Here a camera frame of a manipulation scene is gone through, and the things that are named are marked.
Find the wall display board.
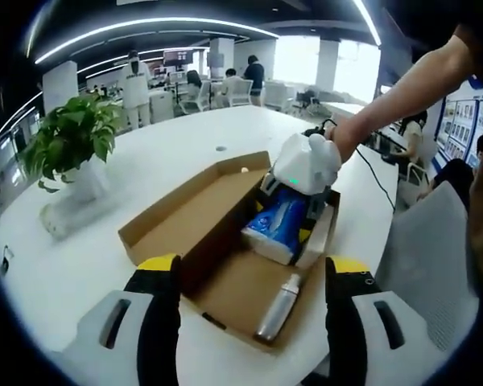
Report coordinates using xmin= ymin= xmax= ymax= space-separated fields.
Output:
xmin=432 ymin=76 xmax=483 ymax=170

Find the grey mesh chair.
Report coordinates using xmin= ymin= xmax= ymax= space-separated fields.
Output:
xmin=386 ymin=180 xmax=480 ymax=355

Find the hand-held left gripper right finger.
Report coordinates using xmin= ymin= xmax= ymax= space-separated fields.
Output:
xmin=324 ymin=255 xmax=440 ymax=386

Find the green potted plant white pot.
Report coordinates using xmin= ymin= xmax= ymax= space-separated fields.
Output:
xmin=19 ymin=95 xmax=120 ymax=204

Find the group of white office chairs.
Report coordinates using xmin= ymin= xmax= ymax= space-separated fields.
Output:
xmin=148 ymin=78 xmax=299 ymax=117

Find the brown cardboard shoe box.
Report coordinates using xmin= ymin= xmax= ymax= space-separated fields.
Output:
xmin=118 ymin=150 xmax=342 ymax=355

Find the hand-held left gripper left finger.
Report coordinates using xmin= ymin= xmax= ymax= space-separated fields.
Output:
xmin=62 ymin=253 xmax=183 ymax=386

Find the blue soft tissue pack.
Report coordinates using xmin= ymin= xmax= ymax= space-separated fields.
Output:
xmin=240 ymin=188 xmax=312 ymax=267

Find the silver metal bottle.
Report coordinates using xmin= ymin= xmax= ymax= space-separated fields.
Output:
xmin=252 ymin=273 xmax=303 ymax=343

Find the white cup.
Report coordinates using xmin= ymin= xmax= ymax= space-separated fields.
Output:
xmin=39 ymin=202 xmax=72 ymax=239

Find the ceiling light strip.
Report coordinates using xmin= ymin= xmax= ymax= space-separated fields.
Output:
xmin=352 ymin=0 xmax=383 ymax=45
xmin=34 ymin=18 xmax=281 ymax=65

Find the small black device with cable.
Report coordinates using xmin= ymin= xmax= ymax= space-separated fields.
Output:
xmin=0 ymin=244 xmax=15 ymax=270

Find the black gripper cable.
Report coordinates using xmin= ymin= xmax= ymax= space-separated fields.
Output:
xmin=303 ymin=118 xmax=398 ymax=212

